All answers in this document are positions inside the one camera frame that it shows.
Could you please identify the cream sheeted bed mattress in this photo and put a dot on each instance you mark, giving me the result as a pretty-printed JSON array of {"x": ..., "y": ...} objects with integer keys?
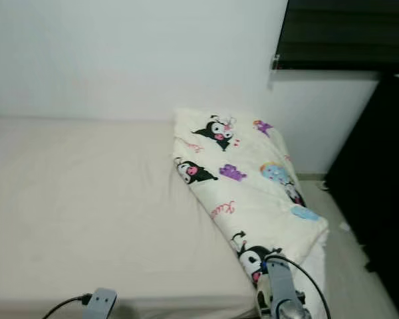
[{"x": 93, "y": 212}]

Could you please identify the cream cartoon print blanket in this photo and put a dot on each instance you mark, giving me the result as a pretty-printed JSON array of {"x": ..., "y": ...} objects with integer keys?
[{"x": 253, "y": 193}]

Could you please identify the dark window blind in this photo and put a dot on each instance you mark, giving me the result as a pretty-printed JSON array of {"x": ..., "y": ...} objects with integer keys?
[{"x": 352, "y": 33}]

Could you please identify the black cabinet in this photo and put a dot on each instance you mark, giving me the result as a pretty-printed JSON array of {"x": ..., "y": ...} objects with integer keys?
[{"x": 379, "y": 173}]

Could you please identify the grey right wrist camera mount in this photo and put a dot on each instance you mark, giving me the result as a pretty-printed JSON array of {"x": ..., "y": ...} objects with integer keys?
[{"x": 282, "y": 282}]

